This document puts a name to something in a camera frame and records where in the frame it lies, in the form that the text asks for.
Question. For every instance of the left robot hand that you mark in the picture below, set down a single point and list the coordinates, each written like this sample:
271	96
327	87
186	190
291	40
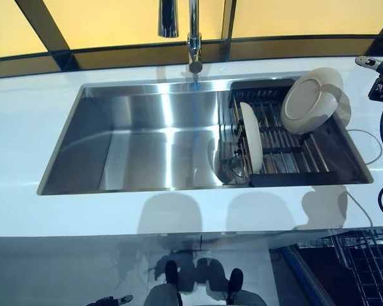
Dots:
115	300

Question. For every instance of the cream round plate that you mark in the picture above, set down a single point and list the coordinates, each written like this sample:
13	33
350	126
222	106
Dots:
253	137
303	102

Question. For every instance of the black built-in dishwasher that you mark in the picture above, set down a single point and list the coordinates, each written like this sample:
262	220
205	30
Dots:
319	271

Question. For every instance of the black left robot foot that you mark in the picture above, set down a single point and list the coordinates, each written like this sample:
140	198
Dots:
171	274

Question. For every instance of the black robot foot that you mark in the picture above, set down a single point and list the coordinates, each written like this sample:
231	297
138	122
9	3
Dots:
236	279
171	274

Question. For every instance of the black right robot foot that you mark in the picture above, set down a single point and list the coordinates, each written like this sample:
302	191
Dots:
236	279

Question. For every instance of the grey right robot leg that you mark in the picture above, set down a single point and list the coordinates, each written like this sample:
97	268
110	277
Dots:
242	299

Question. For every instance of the black sink dish rack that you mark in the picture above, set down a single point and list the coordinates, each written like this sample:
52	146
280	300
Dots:
290	178

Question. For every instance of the stainless steel sink basin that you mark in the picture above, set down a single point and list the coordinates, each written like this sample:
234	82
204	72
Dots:
131	134

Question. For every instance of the chrome pull-down kitchen faucet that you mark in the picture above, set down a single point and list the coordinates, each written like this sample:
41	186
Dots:
194	32

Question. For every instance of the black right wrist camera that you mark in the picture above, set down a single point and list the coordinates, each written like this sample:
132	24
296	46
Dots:
379	90

